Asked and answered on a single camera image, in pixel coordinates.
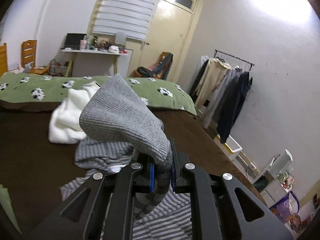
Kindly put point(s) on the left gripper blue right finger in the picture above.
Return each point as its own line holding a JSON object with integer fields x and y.
{"x": 221, "y": 206}

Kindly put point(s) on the grey striped hooded sweater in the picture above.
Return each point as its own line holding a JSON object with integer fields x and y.
{"x": 119, "y": 128}

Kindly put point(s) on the white storage box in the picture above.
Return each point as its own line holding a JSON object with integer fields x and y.
{"x": 231, "y": 148}

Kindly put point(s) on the wooden chair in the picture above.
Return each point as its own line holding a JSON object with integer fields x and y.
{"x": 28, "y": 58}

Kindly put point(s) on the white window blind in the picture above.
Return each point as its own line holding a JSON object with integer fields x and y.
{"x": 131, "y": 17}

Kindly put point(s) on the cream door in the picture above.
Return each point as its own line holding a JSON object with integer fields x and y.
{"x": 171, "y": 30}

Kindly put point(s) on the green panda pattern duvet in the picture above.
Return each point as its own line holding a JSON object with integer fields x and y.
{"x": 34, "y": 93}

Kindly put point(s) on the chair with bag and jeans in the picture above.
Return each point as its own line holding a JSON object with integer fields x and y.
{"x": 158, "y": 70}

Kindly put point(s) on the light green cloth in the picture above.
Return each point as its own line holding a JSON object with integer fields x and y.
{"x": 6, "y": 204}

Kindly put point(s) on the wooden headboard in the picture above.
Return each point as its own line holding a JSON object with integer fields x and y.
{"x": 3, "y": 59}

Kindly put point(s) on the white kettle appliance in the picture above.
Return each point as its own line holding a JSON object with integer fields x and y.
{"x": 281, "y": 163}

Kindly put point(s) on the white wall desk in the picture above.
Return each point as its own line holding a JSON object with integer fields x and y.
{"x": 97, "y": 63}

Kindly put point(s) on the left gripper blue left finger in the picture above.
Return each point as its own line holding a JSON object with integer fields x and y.
{"x": 102, "y": 207}

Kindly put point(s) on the clothes rack with hanging clothes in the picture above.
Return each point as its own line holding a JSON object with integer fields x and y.
{"x": 219, "y": 89}

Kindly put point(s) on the black laptop on desk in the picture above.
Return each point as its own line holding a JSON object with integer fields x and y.
{"x": 73, "y": 40}

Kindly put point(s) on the white fluffy garment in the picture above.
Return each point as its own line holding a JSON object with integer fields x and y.
{"x": 64, "y": 127}

